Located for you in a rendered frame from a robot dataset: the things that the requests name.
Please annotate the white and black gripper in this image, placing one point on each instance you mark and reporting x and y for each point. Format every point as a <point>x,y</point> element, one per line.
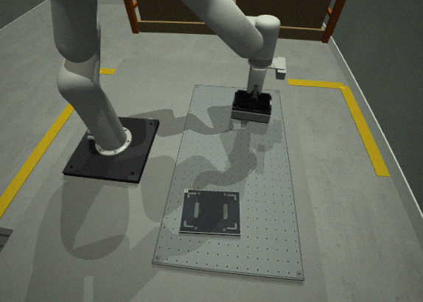
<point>256,79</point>

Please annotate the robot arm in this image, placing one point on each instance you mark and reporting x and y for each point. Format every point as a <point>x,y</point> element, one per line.
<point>76,31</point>

